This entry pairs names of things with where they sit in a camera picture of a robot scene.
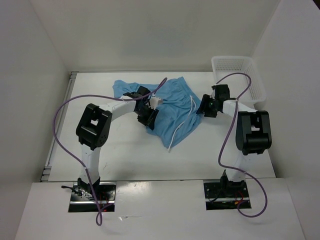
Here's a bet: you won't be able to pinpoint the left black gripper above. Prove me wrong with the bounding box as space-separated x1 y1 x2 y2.
134 104 159 131

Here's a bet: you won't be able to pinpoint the light blue shorts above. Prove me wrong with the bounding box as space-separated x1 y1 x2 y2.
111 76 202 150

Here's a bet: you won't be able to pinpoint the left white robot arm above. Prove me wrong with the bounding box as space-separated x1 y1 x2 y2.
76 86 163 200

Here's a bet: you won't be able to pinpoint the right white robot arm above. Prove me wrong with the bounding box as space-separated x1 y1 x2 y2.
196 84 272 197

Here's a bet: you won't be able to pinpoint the white perforated plastic basket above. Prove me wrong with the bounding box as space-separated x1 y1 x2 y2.
211 56 267 105

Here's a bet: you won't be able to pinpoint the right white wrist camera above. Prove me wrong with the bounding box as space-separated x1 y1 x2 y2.
210 86 216 99

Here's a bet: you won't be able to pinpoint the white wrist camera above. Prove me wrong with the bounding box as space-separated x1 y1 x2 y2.
149 96 163 110
210 86 216 99

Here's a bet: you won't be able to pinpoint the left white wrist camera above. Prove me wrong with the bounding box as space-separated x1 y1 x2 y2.
149 96 163 110

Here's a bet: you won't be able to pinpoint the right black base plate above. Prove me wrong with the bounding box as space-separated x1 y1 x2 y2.
203 180 252 211

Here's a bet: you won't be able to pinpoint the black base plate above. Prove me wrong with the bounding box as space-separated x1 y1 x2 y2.
62 182 117 213
203 180 252 211

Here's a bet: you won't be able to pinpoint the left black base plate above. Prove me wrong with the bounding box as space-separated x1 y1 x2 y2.
62 182 117 213

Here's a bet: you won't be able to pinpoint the aluminium table edge rail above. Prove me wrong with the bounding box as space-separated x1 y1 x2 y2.
39 71 78 183

